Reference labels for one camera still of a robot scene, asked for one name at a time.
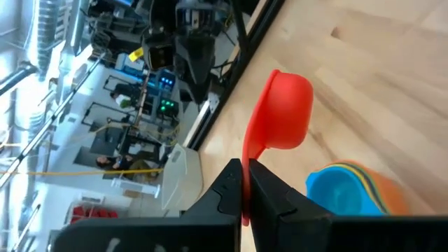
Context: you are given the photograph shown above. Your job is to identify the silver aluminium rail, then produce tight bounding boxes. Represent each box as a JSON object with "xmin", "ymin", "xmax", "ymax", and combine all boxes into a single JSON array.
[{"xmin": 181, "ymin": 92, "xmax": 221, "ymax": 150}]

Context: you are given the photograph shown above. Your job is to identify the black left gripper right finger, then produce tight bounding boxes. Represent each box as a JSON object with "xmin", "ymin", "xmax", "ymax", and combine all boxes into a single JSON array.
[{"xmin": 248, "ymin": 159, "xmax": 448, "ymax": 252}]

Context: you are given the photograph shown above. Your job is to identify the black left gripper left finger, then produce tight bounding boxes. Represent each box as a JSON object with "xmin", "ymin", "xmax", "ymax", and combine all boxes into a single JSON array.
[{"xmin": 52, "ymin": 157, "xmax": 243, "ymax": 252}]

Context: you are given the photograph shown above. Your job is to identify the red measuring cup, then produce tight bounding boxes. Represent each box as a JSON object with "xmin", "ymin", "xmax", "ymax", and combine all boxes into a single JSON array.
[{"xmin": 241, "ymin": 69, "xmax": 314, "ymax": 227}]

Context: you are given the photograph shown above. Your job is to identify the person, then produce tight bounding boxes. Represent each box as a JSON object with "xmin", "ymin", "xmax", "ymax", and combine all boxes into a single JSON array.
[{"xmin": 96, "ymin": 153, "xmax": 165, "ymax": 176}]

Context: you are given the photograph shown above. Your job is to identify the red storage bins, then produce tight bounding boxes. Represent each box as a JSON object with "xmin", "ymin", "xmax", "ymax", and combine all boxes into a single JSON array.
[{"xmin": 69, "ymin": 204, "xmax": 120, "ymax": 225}]

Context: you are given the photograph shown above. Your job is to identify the orange measuring cups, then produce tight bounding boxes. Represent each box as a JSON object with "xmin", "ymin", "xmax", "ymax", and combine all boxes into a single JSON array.
[{"xmin": 325, "ymin": 160, "xmax": 411, "ymax": 215}]

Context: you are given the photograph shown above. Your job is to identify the teal measuring cup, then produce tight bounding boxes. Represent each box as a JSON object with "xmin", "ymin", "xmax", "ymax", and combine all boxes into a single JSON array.
[{"xmin": 305, "ymin": 166, "xmax": 386, "ymax": 216}]

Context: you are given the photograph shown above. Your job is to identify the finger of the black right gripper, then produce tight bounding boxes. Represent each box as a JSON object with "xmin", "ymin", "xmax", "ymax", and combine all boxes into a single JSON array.
[{"xmin": 174, "ymin": 36, "xmax": 215, "ymax": 104}]

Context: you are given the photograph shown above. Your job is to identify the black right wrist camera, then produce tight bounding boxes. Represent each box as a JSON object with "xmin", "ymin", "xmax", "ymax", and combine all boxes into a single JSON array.
[{"xmin": 142, "ymin": 44, "xmax": 175, "ymax": 71}]

